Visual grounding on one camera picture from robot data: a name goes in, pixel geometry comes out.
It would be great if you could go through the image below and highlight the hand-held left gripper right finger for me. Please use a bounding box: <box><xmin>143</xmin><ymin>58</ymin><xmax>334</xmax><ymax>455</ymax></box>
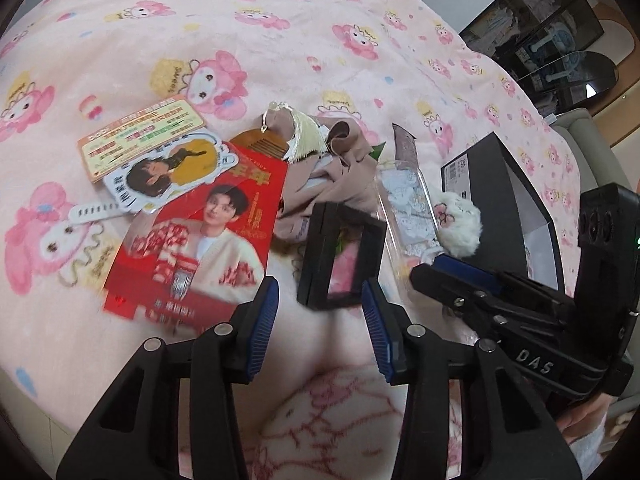
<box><xmin>361</xmin><ymin>279</ymin><xmax>583</xmax><ymax>480</ymax></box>

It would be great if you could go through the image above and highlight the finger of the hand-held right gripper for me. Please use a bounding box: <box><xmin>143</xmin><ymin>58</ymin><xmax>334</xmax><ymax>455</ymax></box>
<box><xmin>410</xmin><ymin>261</ymin><xmax>507</xmax><ymax>332</ymax></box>
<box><xmin>432</xmin><ymin>253</ymin><xmax>568</xmax><ymax>312</ymax></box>

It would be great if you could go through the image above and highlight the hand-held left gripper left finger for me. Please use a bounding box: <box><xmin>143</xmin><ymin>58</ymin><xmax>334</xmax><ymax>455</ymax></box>
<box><xmin>56</xmin><ymin>276</ymin><xmax>281</xmax><ymax>480</ymax></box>

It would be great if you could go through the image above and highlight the black box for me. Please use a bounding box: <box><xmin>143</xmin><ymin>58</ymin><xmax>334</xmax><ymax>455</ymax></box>
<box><xmin>440</xmin><ymin>131</ymin><xmax>569</xmax><ymax>292</ymax></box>

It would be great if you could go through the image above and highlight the black square frame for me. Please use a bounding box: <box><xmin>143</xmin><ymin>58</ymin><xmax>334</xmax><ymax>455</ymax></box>
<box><xmin>296</xmin><ymin>202</ymin><xmax>389</xmax><ymax>312</ymax></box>

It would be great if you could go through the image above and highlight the red portrait card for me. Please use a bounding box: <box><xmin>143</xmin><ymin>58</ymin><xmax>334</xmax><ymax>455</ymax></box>
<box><xmin>102</xmin><ymin>144</ymin><xmax>290</xmax><ymax>333</ymax></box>

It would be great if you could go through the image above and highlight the person's right forearm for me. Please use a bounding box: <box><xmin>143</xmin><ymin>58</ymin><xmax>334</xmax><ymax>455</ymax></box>
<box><xmin>570</xmin><ymin>410</ymin><xmax>623</xmax><ymax>472</ymax></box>

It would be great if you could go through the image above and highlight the person's right hand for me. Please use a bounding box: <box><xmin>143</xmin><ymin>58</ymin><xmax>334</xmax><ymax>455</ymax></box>
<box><xmin>555</xmin><ymin>391</ymin><xmax>621</xmax><ymax>441</ymax></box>

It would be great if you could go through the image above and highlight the white fluffy pompom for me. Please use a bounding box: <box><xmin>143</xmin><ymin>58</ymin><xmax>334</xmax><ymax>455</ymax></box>
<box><xmin>432</xmin><ymin>191</ymin><xmax>484</xmax><ymax>257</ymax></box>

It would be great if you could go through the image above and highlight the clear phone case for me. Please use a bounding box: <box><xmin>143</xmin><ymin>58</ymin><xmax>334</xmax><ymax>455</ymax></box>
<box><xmin>375</xmin><ymin>160</ymin><xmax>444</xmax><ymax>281</ymax></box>

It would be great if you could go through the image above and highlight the dark patterned packet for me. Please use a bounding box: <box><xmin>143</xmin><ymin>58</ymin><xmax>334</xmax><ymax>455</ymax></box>
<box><xmin>391</xmin><ymin>123</ymin><xmax>422</xmax><ymax>162</ymax></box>

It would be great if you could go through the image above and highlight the beige cloth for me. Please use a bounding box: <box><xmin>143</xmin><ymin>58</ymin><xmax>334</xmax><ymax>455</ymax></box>
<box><xmin>272</xmin><ymin>110</ymin><xmax>390</xmax><ymax>243</ymax></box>

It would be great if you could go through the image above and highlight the grey upholstered chair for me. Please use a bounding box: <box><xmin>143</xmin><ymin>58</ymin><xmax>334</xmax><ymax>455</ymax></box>
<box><xmin>550</xmin><ymin>106</ymin><xmax>640</xmax><ymax>211</ymax></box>

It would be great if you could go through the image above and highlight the portrait cutout card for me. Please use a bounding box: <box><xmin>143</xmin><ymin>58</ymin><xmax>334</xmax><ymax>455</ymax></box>
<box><xmin>102</xmin><ymin>129</ymin><xmax>240</xmax><ymax>213</ymax></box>

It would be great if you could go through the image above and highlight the wooden comb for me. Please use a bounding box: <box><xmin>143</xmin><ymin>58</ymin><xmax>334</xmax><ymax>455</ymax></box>
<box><xmin>231</xmin><ymin>127</ymin><xmax>296</xmax><ymax>162</ymax></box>

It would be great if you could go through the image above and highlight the cream tassel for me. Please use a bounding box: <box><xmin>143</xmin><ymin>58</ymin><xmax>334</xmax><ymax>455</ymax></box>
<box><xmin>259</xmin><ymin>101</ymin><xmax>329</xmax><ymax>163</ymax></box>

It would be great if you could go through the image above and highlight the white perforated strip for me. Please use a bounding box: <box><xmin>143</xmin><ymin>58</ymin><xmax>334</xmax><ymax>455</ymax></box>
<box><xmin>70</xmin><ymin>200</ymin><xmax>127</xmax><ymax>224</ymax></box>

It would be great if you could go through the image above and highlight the orange green printed card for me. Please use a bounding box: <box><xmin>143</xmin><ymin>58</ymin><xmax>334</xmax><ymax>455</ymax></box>
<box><xmin>76</xmin><ymin>94</ymin><xmax>206</xmax><ymax>183</ymax></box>

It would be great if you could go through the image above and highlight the dark glass display cabinet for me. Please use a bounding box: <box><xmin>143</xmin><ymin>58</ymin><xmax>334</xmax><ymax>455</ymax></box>
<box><xmin>459</xmin><ymin>0</ymin><xmax>622</xmax><ymax>111</ymax></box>

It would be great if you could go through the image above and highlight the pink printed blanket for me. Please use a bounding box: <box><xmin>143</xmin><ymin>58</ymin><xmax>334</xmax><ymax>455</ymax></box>
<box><xmin>0</xmin><ymin>0</ymin><xmax>640</xmax><ymax>480</ymax></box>

